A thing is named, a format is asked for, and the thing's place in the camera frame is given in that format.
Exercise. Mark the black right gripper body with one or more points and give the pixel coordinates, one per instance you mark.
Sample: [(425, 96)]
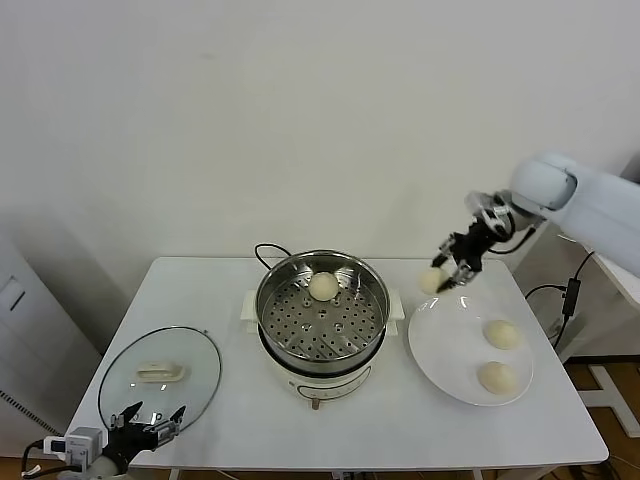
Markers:
[(475, 242)]

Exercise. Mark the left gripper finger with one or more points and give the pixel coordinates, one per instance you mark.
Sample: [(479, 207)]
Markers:
[(167, 432), (125, 419)]

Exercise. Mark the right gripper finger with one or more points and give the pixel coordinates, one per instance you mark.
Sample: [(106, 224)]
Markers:
[(462, 275), (446, 249)]

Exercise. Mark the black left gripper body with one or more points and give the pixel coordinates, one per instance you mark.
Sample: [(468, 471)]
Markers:
[(127, 442)]

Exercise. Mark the white steamed baozi bun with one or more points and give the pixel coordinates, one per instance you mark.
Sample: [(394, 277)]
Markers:
[(322, 286), (504, 334), (430, 281), (496, 377)]

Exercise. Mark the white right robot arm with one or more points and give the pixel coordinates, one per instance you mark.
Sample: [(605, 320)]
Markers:
[(600, 200)]

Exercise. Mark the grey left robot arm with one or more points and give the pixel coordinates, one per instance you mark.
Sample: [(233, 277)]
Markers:
[(107, 470)]

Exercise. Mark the stainless steel steamer basket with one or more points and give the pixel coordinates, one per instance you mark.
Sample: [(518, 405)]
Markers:
[(280, 280)]

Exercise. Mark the white side desk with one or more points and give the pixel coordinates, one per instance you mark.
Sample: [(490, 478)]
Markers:
[(542, 265)]

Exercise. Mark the white round plate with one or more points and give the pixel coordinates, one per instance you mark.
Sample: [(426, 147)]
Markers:
[(450, 350)]

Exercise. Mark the grey white cabinet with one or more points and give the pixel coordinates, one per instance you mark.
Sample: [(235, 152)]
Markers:
[(30, 325)]

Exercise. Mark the cream electric cooker base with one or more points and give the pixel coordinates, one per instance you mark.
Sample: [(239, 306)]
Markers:
[(320, 385)]

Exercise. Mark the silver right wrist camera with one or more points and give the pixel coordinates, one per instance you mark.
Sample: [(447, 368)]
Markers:
[(492, 212)]

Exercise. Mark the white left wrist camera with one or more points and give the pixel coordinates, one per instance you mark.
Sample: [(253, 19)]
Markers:
[(84, 446)]

